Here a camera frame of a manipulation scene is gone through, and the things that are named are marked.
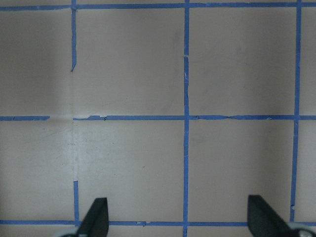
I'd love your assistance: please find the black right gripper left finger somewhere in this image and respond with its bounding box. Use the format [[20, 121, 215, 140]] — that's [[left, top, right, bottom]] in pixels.
[[77, 197, 109, 237]]

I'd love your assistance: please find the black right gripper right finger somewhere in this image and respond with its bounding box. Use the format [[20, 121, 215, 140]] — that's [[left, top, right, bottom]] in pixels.
[[247, 195, 294, 237]]

